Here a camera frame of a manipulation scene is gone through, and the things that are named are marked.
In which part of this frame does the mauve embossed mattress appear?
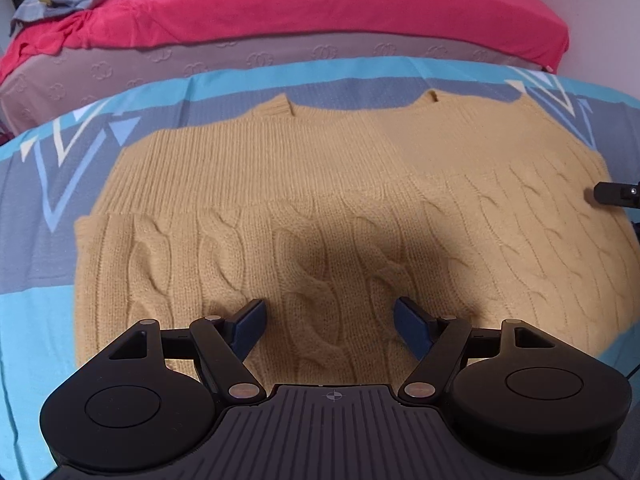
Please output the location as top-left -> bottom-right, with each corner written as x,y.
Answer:
1,32 -> 539,136

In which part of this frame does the red bed sheet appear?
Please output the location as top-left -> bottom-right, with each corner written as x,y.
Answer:
1,0 -> 570,75

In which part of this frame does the blue grey patterned sheet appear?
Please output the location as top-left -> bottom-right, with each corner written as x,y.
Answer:
1,57 -> 639,479

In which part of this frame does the tan cable-knit sweater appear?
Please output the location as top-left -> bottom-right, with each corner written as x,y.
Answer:
75,91 -> 639,386

